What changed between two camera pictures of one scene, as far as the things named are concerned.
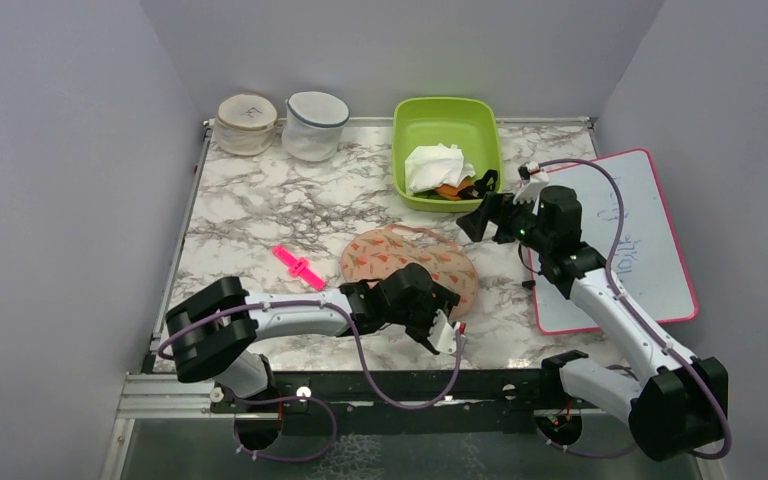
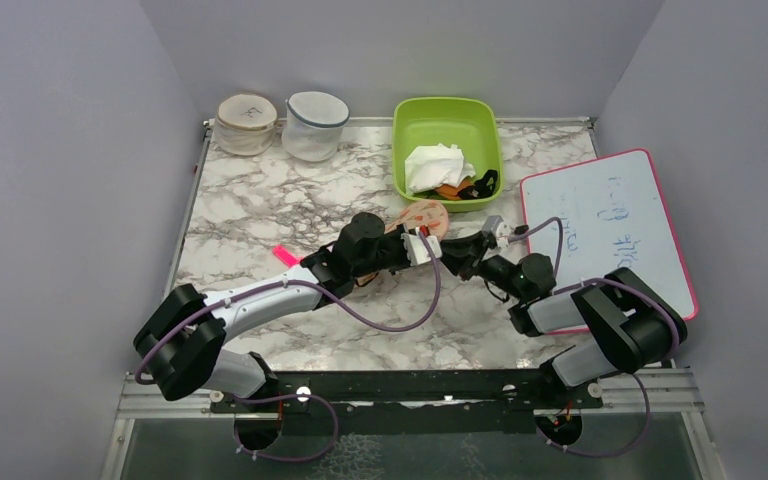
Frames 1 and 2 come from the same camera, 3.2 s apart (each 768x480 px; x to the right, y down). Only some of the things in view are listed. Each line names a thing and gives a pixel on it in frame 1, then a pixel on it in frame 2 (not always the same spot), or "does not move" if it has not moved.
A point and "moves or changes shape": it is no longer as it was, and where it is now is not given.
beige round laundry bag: x=245 y=124 does not move
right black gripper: x=496 y=207 -> x=462 y=256
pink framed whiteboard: x=646 y=258 does not move
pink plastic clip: x=298 y=267 does not move
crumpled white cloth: x=429 y=166 does not move
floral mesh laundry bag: x=387 y=252 moves or changes shape
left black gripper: x=437 y=300 -> x=396 y=235
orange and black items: x=471 y=188 does not move
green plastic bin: x=469 y=124 does not move
